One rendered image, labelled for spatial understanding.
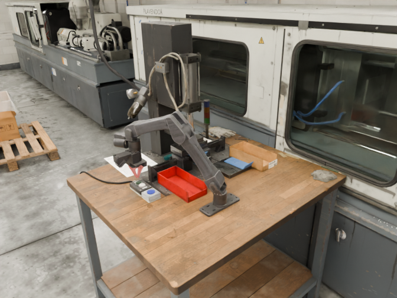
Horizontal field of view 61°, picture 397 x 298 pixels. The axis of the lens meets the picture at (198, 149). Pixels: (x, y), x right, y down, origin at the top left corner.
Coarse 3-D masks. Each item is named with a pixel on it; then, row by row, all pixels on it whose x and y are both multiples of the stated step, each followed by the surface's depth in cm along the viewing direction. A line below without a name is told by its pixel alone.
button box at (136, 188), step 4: (80, 172) 190; (84, 172) 185; (92, 176) 180; (100, 180) 176; (136, 180) 170; (140, 180) 170; (132, 184) 167; (136, 184) 166; (148, 184) 166; (132, 188) 167; (136, 188) 164; (140, 188) 163; (144, 188) 163; (148, 188) 164; (136, 192) 165; (140, 192) 161
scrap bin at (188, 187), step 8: (176, 168) 178; (160, 176) 169; (168, 176) 177; (176, 176) 178; (184, 176) 174; (192, 176) 168; (168, 184) 165; (176, 184) 160; (184, 184) 171; (192, 184) 170; (200, 184) 164; (176, 192) 162; (184, 192) 156; (192, 192) 164; (200, 192) 160; (184, 200) 158; (192, 200) 158
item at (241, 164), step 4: (228, 160) 190; (232, 160) 190; (236, 160) 190; (240, 160) 190; (232, 164) 186; (236, 164) 185; (240, 164) 185; (244, 164) 185; (248, 164) 180; (240, 168) 182; (244, 168) 180
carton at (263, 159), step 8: (240, 144) 202; (248, 144) 200; (232, 152) 196; (240, 152) 190; (248, 152) 202; (256, 152) 197; (264, 152) 192; (248, 160) 188; (256, 160) 183; (264, 160) 193; (272, 160) 189; (256, 168) 184; (264, 168) 182
